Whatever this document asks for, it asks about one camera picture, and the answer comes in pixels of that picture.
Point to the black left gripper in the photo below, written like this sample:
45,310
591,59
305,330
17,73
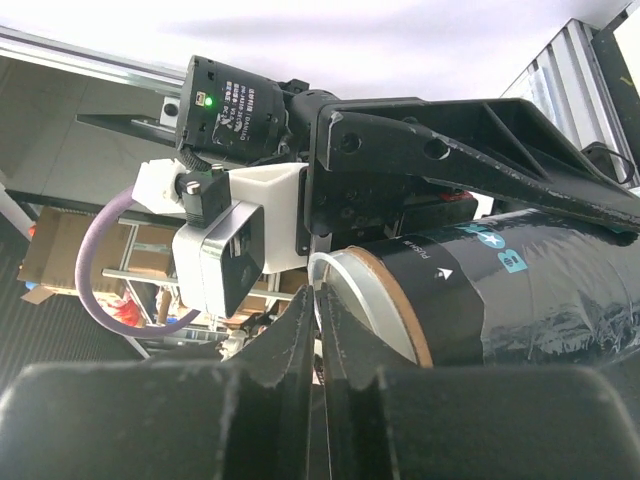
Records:
361,180

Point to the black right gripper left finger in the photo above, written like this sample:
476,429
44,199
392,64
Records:
181,416

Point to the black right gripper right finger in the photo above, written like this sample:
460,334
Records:
390,419

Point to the black shuttlecock tube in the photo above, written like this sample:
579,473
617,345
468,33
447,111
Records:
521,288

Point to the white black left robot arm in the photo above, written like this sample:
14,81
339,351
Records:
229,114

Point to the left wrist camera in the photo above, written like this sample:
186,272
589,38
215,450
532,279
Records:
241,224

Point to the aluminium frame rail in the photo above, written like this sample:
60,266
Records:
49,53

